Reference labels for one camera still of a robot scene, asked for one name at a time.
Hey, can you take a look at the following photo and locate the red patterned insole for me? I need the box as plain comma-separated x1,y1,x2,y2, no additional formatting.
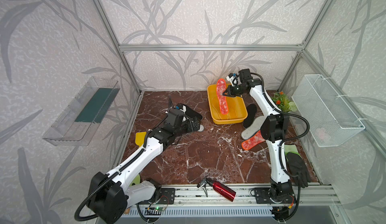
241,130,265,151
216,78,229,115

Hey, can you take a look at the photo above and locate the yellow insole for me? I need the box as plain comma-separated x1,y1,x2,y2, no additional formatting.
227,97,239,119
210,96,222,120

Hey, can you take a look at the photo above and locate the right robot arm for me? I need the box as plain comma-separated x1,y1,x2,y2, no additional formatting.
221,69,311,203

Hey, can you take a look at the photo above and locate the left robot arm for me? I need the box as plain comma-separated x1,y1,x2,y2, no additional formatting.
74,103,203,224

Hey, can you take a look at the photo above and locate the yellow plastic storage box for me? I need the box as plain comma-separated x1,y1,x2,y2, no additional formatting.
207,84,248,125

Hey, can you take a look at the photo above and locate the black insole left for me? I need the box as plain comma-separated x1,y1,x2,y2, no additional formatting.
176,103,203,121

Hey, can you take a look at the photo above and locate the black insole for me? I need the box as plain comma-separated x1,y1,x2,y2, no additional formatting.
176,103,203,121
243,103,257,129

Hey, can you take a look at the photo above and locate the black insole right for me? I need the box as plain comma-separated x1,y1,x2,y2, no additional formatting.
243,103,257,129

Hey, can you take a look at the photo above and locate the potted plant white pot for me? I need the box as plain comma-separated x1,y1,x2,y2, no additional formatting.
272,91,298,113

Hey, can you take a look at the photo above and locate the grey felt insole right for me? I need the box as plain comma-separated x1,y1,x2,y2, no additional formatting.
241,116,265,140

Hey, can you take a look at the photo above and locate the yellow scraper tool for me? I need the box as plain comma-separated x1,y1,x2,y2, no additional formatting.
135,132,147,147

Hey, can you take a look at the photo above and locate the red spray bottle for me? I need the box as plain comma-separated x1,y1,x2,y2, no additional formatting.
197,177,236,202

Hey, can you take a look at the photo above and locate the black green work glove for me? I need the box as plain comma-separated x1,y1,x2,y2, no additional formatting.
284,145,311,188

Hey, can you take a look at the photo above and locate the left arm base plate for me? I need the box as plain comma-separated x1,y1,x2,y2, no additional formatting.
140,187,176,205

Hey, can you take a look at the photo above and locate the white wire mesh basket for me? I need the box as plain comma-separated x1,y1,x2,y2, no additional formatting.
292,74,365,148

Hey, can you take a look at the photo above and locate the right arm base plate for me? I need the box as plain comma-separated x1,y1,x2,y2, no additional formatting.
249,187,297,206

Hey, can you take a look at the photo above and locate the clear plastic wall shelf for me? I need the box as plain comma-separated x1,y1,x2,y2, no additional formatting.
42,76,120,147

